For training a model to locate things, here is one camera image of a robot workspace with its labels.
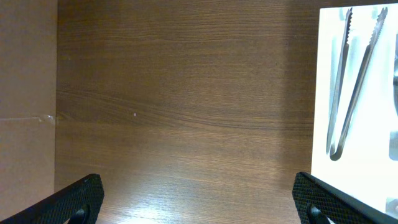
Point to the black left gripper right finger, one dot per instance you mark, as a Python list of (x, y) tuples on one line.
[(318, 202)]

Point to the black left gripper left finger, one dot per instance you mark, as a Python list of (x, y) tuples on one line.
[(79, 202)]

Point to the long metal tongs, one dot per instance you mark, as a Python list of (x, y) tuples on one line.
[(335, 140)]

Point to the white cutlery tray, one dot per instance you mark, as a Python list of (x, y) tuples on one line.
[(367, 169)]

